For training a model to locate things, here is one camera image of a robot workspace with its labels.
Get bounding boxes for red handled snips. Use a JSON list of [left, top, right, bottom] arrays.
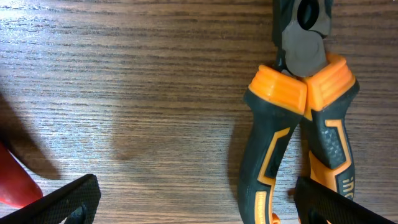
[[1, 144, 43, 208]]

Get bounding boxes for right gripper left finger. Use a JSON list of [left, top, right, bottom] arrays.
[[1, 174, 101, 224]]

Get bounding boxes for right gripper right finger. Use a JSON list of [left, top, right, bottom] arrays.
[[294, 177, 395, 224]]

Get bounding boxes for orange black long-nose pliers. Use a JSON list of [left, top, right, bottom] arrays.
[[238, 0, 359, 223]]

